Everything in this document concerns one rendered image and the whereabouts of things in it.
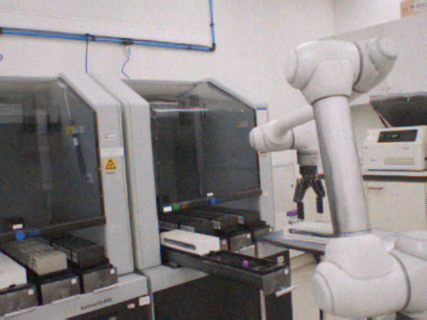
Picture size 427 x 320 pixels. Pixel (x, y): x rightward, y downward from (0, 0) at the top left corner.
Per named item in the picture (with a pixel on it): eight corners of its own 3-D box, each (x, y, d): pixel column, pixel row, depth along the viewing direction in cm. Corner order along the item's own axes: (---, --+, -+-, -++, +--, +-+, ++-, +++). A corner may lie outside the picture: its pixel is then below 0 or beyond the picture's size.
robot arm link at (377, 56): (370, 59, 137) (332, 60, 135) (400, 26, 121) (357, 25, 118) (380, 96, 133) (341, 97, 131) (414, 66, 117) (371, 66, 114)
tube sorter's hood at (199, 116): (109, 205, 224) (99, 82, 220) (201, 190, 262) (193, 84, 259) (162, 213, 184) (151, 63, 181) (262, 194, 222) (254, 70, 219)
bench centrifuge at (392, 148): (360, 170, 376) (356, 97, 373) (397, 165, 414) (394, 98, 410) (421, 171, 332) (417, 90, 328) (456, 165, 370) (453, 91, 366)
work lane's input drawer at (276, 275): (153, 261, 194) (152, 242, 194) (178, 254, 203) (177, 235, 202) (273, 300, 138) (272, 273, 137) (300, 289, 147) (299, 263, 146)
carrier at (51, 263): (66, 268, 160) (64, 251, 160) (68, 269, 159) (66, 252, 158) (34, 274, 153) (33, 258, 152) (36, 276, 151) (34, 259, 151)
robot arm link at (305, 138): (313, 150, 185) (284, 151, 182) (311, 113, 184) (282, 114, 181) (324, 150, 174) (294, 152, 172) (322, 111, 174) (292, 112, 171)
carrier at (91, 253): (103, 259, 170) (101, 244, 170) (105, 260, 168) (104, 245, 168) (75, 266, 163) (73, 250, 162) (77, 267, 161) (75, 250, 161)
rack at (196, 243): (160, 247, 192) (159, 233, 192) (178, 242, 198) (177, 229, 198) (201, 258, 169) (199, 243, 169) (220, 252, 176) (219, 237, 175)
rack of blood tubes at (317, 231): (282, 238, 185) (282, 224, 185) (296, 233, 192) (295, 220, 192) (344, 247, 164) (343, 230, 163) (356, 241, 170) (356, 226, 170)
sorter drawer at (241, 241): (152, 234, 253) (152, 219, 252) (172, 230, 261) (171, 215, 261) (236, 254, 196) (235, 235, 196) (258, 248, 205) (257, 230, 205)
